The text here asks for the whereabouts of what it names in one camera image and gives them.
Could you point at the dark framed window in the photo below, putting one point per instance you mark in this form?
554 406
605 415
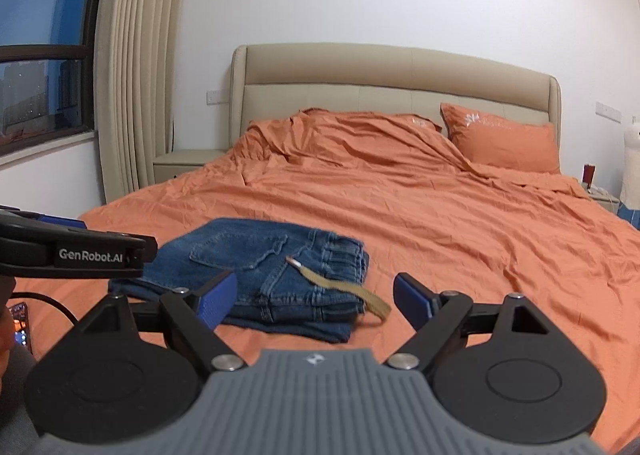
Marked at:
47 51

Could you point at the orange duvet cover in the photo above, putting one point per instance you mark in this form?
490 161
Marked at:
551 362

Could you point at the beige right nightstand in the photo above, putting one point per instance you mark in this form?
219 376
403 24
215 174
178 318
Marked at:
601 196

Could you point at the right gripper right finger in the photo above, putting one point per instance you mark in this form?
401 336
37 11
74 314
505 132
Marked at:
437 320

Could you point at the white alpaca plush left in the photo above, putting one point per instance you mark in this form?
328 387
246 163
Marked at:
629 209

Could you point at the white wall socket left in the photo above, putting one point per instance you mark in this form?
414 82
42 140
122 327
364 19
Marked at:
214 97

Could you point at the beige left nightstand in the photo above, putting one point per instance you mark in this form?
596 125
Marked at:
175 164

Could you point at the red cup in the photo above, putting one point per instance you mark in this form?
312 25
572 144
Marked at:
588 174

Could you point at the grey trouser leg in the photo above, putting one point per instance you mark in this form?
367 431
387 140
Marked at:
17 431

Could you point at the orange pillow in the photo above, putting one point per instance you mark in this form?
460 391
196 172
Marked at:
419 121
492 140

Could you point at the blue denim jeans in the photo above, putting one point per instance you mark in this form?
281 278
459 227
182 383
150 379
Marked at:
272 295

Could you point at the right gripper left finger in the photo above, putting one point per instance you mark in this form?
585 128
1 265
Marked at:
190 318

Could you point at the smartphone with lit screen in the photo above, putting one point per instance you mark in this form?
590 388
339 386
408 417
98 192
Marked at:
19 312

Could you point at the orange pillow right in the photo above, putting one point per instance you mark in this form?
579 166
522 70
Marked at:
492 140

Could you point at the beige curtain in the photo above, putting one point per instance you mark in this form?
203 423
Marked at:
133 72

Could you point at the beige nightstand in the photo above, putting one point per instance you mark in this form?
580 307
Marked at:
601 196
175 164

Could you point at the tan woven belt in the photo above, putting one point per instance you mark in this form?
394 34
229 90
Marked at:
374 304

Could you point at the orange pillow left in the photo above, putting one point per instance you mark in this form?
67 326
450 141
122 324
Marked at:
419 121

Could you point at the white wall socket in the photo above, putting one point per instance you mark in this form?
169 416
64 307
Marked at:
214 97
608 112

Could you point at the beige upholstered headboard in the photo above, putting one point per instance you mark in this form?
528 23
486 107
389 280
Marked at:
279 80

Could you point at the white wall socket right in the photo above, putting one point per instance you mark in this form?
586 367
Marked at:
608 112

